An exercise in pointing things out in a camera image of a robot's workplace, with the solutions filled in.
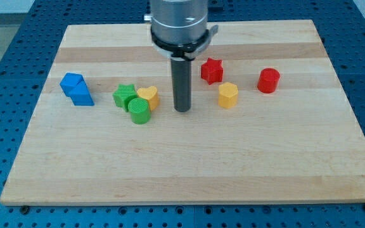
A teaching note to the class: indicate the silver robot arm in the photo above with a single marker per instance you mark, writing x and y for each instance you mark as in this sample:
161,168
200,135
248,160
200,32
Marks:
179,28

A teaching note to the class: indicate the yellow heart block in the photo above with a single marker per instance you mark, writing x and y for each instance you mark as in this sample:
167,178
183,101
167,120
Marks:
151,95

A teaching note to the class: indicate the green cylinder block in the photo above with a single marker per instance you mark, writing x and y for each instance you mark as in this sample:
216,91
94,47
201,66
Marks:
139,110

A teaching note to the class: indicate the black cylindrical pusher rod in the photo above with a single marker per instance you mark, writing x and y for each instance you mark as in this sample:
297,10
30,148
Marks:
181,84

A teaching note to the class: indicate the yellow hexagon block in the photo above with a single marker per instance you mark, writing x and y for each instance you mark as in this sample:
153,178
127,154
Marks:
228,95

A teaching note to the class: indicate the red star block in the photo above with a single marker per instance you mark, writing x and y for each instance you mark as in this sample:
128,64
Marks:
212,71

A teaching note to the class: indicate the green star block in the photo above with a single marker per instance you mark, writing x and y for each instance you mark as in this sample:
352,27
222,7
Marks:
123,95

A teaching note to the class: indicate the wooden board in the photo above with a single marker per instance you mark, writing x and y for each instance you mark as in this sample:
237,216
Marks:
299,144

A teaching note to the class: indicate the red cylinder block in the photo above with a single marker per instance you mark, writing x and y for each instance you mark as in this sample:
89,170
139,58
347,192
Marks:
268,80

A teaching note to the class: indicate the blue triangular block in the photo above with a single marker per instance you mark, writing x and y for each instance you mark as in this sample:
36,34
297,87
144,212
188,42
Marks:
80,95

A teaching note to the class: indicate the blue cube block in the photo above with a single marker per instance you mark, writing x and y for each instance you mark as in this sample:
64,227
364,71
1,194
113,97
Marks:
70,81

